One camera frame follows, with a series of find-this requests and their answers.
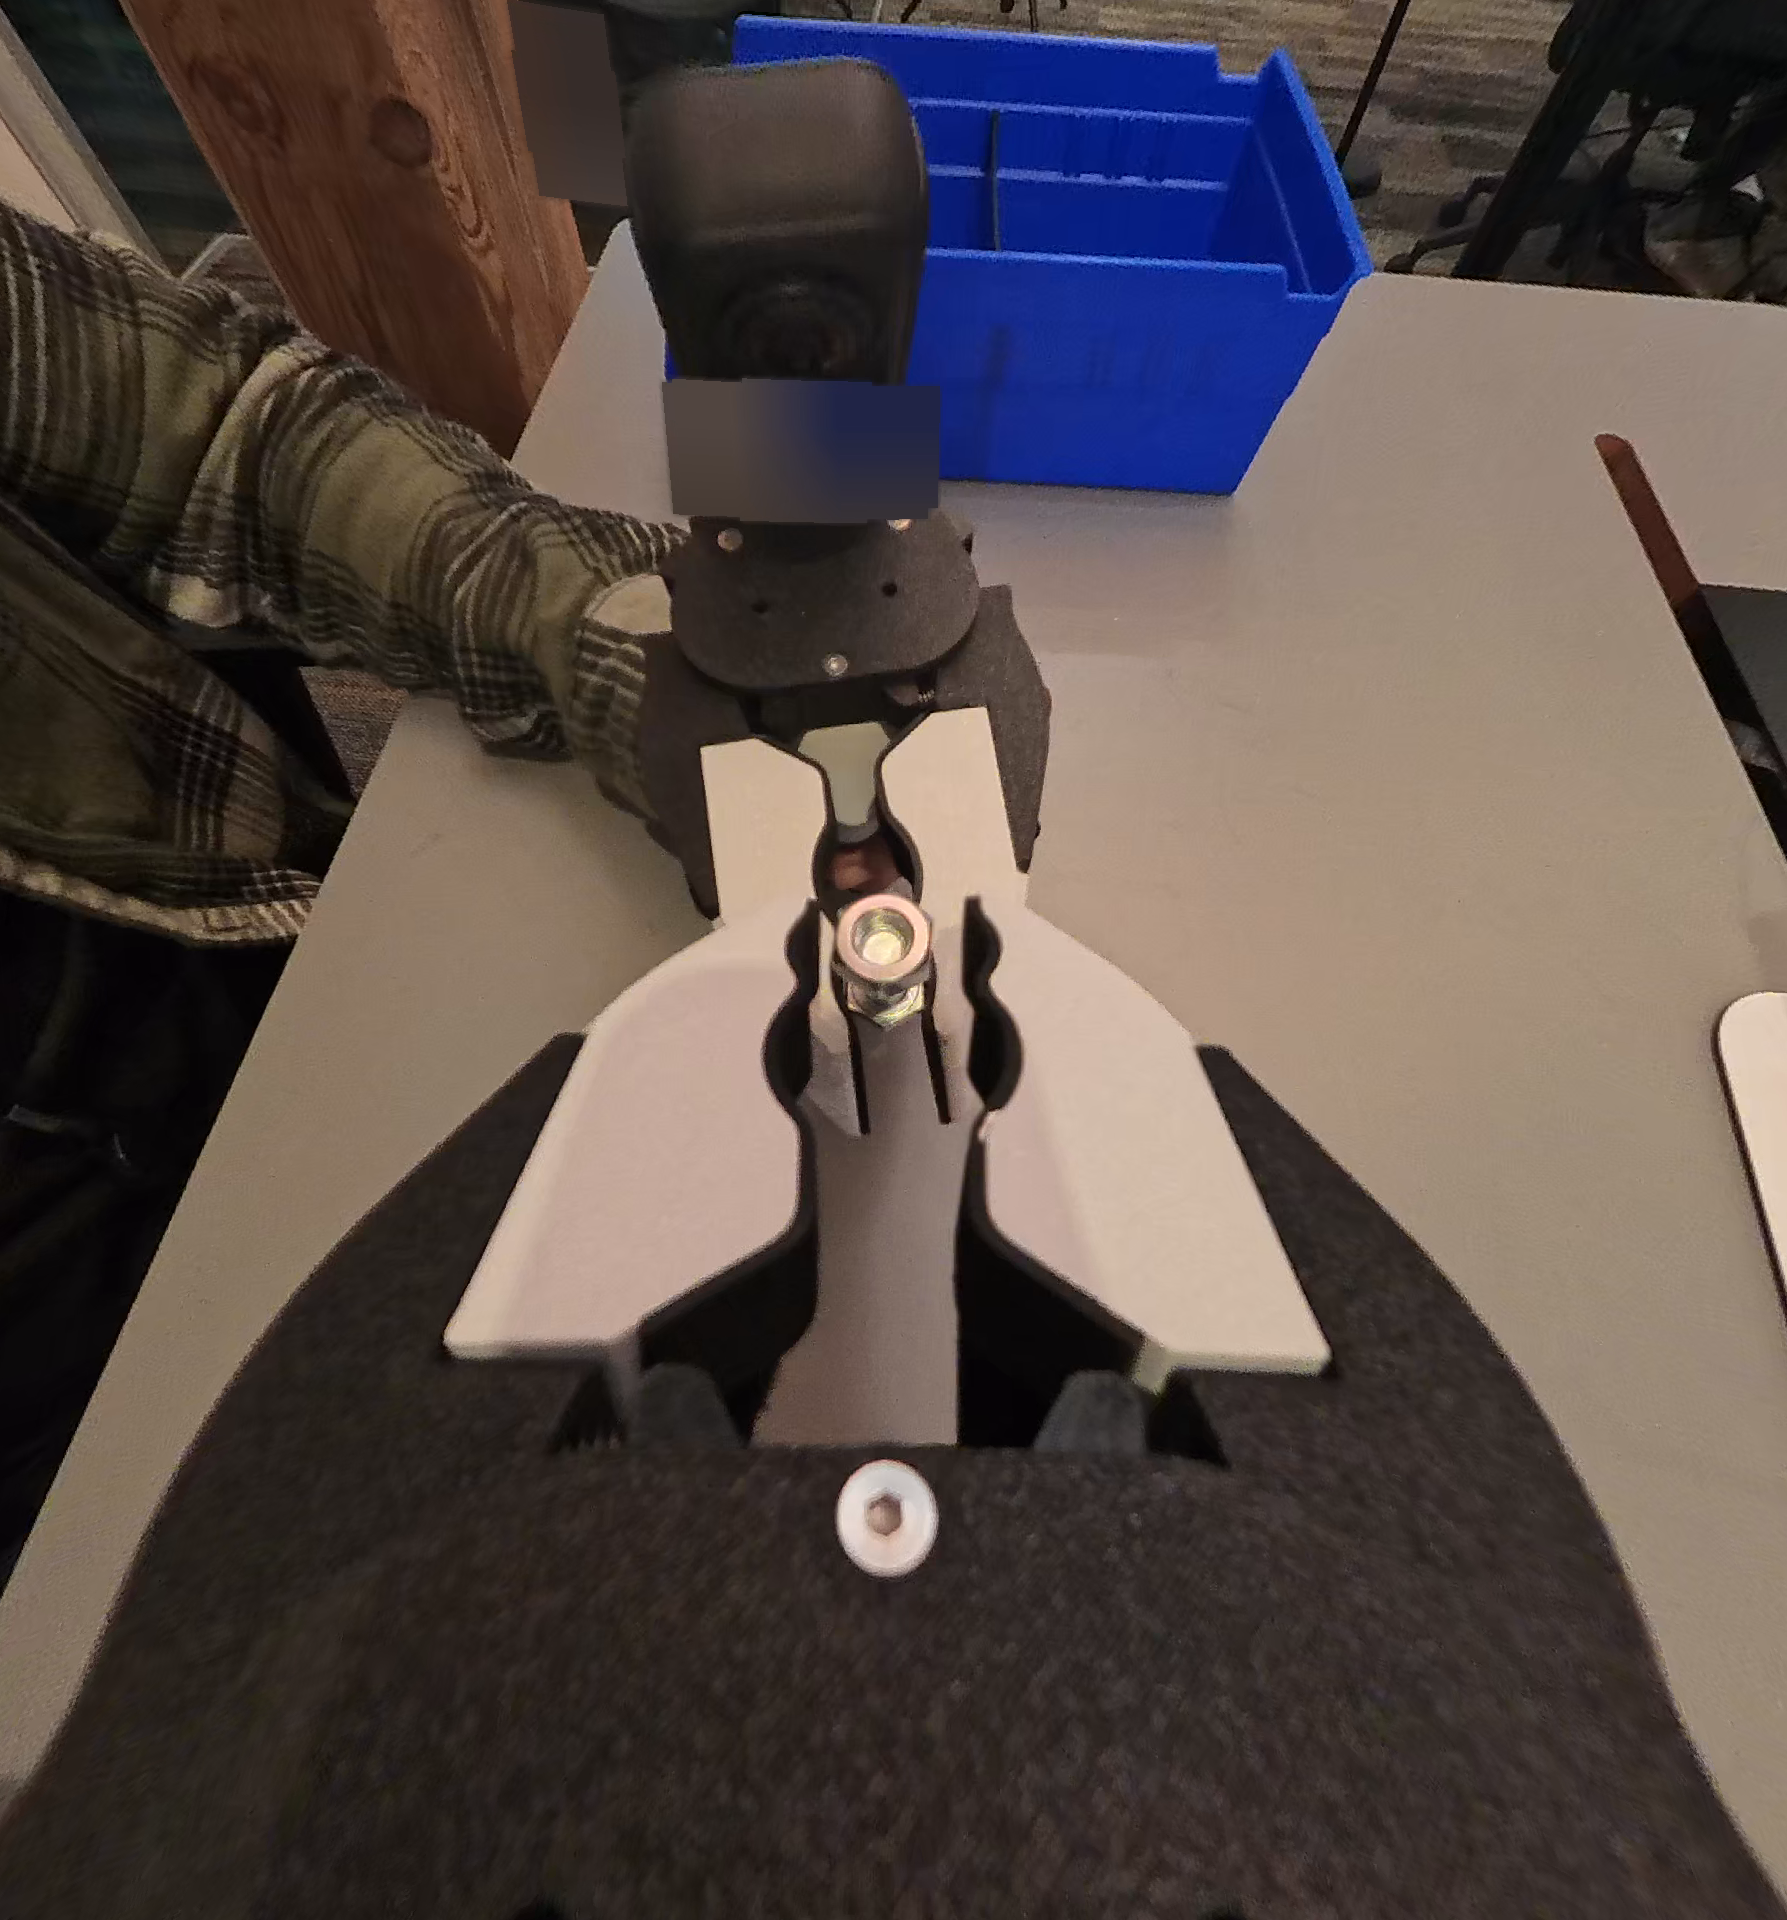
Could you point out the person's plaid shirt torso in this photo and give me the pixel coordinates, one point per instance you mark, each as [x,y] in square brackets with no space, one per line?
[23,675]

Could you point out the blue plastic bin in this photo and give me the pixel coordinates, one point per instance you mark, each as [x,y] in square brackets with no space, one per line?
[1104,374]

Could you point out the steel hex nut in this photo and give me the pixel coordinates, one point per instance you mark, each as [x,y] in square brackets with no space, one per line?
[877,1012]

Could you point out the person's left forearm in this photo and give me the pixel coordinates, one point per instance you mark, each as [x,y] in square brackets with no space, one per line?
[457,599]

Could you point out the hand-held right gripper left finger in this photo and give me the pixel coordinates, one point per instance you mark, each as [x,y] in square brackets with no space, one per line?
[654,1186]

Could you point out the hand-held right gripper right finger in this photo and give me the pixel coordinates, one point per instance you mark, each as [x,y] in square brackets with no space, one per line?
[1148,1201]

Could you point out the wooden pillar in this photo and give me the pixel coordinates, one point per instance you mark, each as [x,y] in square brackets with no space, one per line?
[352,179]

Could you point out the steel hex bolt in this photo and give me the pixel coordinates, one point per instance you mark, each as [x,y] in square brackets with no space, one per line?
[883,936]

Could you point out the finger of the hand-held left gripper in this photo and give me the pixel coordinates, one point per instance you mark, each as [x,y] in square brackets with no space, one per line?
[757,826]
[967,810]

